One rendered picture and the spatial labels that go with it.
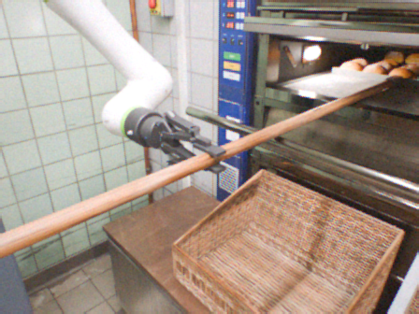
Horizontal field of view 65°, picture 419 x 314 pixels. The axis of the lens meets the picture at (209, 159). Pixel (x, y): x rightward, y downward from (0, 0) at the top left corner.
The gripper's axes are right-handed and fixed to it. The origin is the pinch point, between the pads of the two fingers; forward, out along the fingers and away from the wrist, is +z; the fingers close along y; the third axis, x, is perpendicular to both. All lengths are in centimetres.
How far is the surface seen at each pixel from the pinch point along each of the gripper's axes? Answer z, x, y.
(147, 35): -111, -60, -12
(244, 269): -13, -30, 60
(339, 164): 17.8, -21.0, 2.4
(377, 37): 11.3, -43.6, -20.8
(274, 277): -3, -35, 60
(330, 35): -0.6, -43.7, -20.6
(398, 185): 29.6, -20.8, 2.5
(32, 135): -123, 3, 31
